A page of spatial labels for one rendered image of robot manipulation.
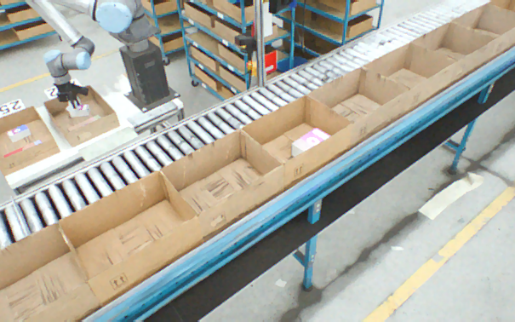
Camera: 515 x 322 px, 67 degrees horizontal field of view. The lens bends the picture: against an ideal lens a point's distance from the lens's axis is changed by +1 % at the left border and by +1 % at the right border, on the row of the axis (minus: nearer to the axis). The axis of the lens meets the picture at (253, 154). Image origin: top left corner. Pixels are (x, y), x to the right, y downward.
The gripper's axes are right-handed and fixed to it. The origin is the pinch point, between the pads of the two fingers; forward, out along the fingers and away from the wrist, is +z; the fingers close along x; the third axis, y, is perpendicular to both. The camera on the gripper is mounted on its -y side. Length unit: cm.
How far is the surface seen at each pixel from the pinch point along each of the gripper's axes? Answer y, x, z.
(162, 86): -48.7, -7.8, -5.3
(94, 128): -13.1, 23.0, -2.6
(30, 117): 27.4, 2.6, 0.3
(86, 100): -0.5, -13.1, 2.8
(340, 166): -131, 83, -13
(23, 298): -10, 124, -10
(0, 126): 40.5, 10.3, -1.4
